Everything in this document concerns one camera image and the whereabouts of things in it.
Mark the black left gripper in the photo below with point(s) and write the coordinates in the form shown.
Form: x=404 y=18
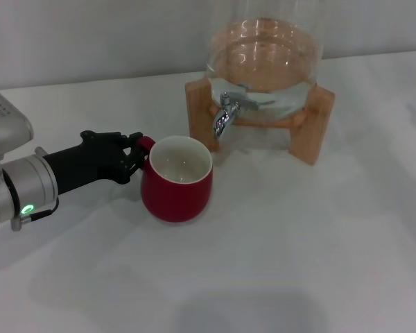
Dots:
x=90 y=159

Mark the red ceramic cup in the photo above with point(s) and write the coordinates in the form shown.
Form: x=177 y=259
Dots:
x=177 y=197

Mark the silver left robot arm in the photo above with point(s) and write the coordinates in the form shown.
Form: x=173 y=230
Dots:
x=24 y=187

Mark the chrome faucet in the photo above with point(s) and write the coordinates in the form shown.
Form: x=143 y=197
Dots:
x=223 y=118

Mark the wooden dispenser stand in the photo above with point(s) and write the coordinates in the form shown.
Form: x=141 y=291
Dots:
x=198 y=118

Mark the glass water dispenser jar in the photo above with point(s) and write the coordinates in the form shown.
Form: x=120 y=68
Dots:
x=263 y=62

